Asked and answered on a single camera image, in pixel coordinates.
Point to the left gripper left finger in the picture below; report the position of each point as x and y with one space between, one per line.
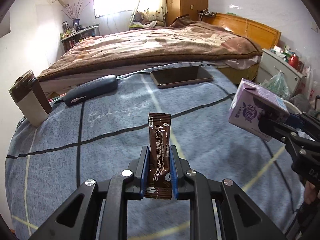
140 168

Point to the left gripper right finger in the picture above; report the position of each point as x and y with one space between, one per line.
181 188

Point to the brown coffee sachet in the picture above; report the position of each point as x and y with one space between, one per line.
158 185

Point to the purple milk carton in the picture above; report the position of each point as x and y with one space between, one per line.
250 103

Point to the person's right hand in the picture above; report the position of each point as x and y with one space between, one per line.
310 193

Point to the green plastic bag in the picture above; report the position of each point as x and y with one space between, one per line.
278 86

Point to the red bottle on nightstand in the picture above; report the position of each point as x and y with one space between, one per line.
294 61

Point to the white nightstand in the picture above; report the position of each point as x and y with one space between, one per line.
271 64

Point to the blue plaid table cloth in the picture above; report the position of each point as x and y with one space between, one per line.
98 138

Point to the black smartphone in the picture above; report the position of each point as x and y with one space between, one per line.
174 77

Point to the wooden headboard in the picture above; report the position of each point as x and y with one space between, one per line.
266 37

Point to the bed with brown blanket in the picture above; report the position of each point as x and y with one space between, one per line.
184 40

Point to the brown white coffee box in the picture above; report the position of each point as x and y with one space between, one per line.
29 96

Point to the cluttered side desk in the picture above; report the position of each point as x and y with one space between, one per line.
73 39

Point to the teddy bear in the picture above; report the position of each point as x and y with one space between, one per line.
141 22

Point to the patterned curtain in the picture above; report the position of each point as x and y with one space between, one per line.
153 9

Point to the window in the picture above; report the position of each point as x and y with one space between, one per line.
106 7

